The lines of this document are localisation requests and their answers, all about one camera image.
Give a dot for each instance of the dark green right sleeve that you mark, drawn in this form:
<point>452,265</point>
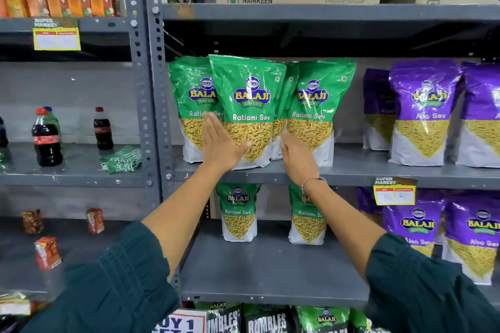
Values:
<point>429,293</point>

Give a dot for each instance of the white yellow packet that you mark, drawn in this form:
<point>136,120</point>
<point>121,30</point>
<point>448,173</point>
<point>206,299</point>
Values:
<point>13,305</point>

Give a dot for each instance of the small cola bottle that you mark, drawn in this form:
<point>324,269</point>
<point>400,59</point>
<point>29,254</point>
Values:
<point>103,131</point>

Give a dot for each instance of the person's left hand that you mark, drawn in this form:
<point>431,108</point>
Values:
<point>218,145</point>

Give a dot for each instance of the green soda bottle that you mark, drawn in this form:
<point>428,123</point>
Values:
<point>54,120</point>

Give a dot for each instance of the large cola bottle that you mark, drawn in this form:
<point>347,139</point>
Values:
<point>47,141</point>

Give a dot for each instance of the dark green left sleeve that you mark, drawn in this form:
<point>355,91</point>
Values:
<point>117,289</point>

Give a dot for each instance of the person's left thumb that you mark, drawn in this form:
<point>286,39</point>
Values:
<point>243,148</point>

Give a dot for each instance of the white red offer sign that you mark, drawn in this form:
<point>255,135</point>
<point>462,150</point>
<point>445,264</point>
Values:
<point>181,323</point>

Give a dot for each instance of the small green snack packet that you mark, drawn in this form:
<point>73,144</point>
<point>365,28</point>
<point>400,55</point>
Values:
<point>238,211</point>
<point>306,225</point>

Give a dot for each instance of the yellow shelf price label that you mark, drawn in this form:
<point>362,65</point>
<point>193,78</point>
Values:
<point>394,192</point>
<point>56,38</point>

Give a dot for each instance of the person's right fingers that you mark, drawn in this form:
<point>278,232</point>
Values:
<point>293,139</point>

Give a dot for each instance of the green white patterned packet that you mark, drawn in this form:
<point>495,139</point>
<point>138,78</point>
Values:
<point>121,160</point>

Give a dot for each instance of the dark soda bottle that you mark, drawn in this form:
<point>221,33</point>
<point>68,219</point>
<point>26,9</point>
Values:
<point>2,133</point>

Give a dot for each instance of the dark green sleeve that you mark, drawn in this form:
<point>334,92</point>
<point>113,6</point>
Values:
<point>117,289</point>
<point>429,293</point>

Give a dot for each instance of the green black snack packet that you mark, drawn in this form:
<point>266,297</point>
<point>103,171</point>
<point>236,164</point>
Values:
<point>359,323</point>
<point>324,319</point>

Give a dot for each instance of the small brown drink carton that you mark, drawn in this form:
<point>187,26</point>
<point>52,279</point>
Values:
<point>32,222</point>

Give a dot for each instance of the small red drink carton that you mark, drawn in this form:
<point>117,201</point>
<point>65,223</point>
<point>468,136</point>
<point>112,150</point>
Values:
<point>47,254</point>
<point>95,221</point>

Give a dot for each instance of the person's right hand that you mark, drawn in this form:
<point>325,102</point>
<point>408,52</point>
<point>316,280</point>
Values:
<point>299,161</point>

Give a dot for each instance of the person's right forearm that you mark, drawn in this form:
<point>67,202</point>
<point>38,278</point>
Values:
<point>340,223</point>

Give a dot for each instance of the purple snack packet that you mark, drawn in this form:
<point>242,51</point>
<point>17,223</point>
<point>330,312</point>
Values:
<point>377,102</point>
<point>367,202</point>
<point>416,223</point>
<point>424,118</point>
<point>482,118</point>
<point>472,235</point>

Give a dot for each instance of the grey metal shelf rack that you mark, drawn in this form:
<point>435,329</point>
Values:
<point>78,169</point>
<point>273,266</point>

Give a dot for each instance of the person's left forearm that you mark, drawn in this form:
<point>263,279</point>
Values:
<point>183,211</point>

